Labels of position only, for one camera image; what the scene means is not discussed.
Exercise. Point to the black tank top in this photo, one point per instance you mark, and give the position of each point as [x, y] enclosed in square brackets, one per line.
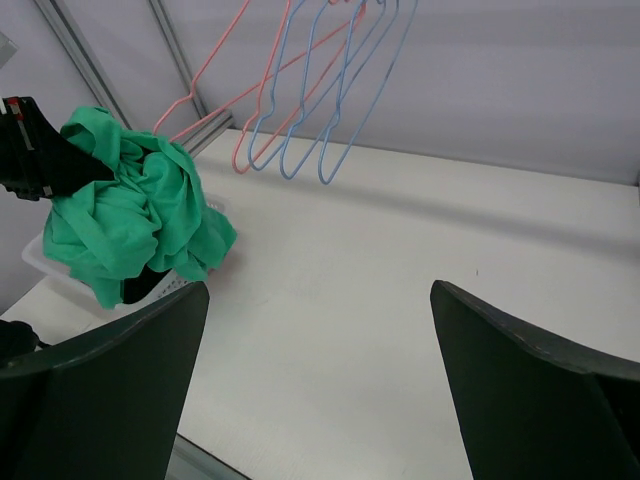
[136, 289]

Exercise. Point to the green tank top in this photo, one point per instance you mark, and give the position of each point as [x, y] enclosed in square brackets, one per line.
[152, 215]

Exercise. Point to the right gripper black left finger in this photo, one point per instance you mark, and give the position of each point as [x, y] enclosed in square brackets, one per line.
[105, 404]

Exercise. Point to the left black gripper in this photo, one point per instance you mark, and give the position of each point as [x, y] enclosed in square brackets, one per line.
[36, 160]

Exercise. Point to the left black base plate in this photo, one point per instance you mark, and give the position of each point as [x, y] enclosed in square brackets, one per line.
[17, 339]

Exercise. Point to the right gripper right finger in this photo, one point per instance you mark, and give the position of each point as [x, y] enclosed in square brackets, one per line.
[531, 404]

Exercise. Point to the aluminium front rail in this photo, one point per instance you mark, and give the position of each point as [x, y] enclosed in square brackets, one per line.
[190, 462]

